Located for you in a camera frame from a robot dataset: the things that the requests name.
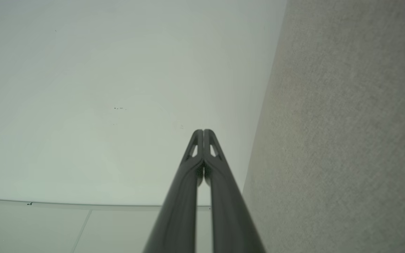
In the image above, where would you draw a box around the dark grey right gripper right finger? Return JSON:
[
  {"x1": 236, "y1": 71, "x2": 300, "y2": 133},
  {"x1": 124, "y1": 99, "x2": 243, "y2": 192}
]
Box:
[{"x1": 204, "y1": 129, "x2": 266, "y2": 253}]

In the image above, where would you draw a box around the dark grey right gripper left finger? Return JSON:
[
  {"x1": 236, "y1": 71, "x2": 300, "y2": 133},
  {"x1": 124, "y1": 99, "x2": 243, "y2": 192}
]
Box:
[{"x1": 143, "y1": 129, "x2": 204, "y2": 253}]

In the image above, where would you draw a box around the grey fabric sofa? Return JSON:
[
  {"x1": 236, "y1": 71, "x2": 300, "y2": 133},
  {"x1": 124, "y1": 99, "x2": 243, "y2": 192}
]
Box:
[{"x1": 242, "y1": 0, "x2": 405, "y2": 253}]

